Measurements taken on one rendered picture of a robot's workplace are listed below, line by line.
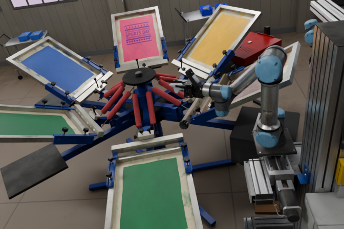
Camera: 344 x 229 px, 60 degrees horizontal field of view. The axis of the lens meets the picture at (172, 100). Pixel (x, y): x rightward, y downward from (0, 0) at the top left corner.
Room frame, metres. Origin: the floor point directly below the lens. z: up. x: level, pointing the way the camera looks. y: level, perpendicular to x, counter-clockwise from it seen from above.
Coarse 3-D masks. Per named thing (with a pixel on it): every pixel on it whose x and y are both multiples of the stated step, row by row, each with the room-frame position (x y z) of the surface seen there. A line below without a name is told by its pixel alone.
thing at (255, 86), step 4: (256, 80) 1.91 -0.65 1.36; (252, 84) 1.88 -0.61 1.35; (256, 84) 1.84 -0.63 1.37; (260, 84) 1.80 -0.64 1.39; (248, 88) 1.86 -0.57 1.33; (252, 88) 1.81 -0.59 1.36; (256, 88) 1.77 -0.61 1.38; (260, 88) 1.73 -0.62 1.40; (244, 92) 1.84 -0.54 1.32; (248, 92) 1.80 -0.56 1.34; (252, 92) 1.76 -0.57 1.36; (236, 96) 1.86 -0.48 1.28; (240, 96) 1.82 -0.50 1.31
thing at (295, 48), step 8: (288, 48) 2.04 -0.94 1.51; (296, 48) 1.93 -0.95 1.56; (296, 56) 1.83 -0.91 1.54; (288, 64) 1.74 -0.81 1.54; (240, 72) 2.22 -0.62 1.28; (288, 72) 1.63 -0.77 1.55; (288, 80) 1.53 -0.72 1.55; (280, 88) 1.56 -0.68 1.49; (248, 96) 1.66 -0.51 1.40; (256, 96) 1.63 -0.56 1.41; (208, 104) 2.02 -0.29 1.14; (232, 104) 1.71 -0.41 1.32; (240, 104) 1.68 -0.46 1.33
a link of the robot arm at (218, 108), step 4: (228, 100) 1.40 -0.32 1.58; (216, 104) 1.37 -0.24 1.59; (220, 104) 1.35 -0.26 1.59; (224, 104) 1.35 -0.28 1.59; (228, 104) 1.38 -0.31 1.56; (216, 108) 1.37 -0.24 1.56; (220, 108) 1.35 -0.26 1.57; (224, 108) 1.35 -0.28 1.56; (216, 112) 1.37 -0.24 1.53; (220, 112) 1.35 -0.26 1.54; (224, 112) 1.35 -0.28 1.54; (228, 112) 1.37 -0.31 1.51; (220, 116) 1.35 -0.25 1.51; (224, 116) 1.35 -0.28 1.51
